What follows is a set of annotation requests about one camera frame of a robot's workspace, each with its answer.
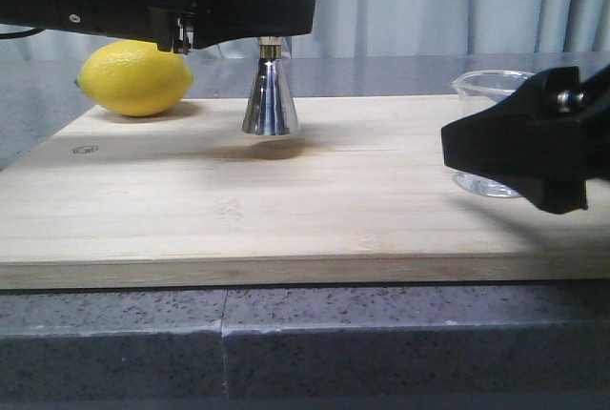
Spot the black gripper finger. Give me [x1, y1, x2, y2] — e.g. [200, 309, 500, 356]
[441, 67, 609, 215]
[190, 0, 316, 51]

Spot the steel double jigger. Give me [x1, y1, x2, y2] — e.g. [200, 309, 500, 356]
[242, 36, 300, 136]

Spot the black cable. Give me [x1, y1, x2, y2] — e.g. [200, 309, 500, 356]
[0, 26, 44, 41]

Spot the glass beaker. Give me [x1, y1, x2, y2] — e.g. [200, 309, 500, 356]
[452, 70, 534, 198]

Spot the wooden cutting board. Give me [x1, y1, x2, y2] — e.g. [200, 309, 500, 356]
[1, 95, 609, 290]

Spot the grey curtain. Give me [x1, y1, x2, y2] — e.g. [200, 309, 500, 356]
[0, 0, 610, 63]

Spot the yellow lemon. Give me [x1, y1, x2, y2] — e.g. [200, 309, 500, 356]
[75, 40, 194, 117]

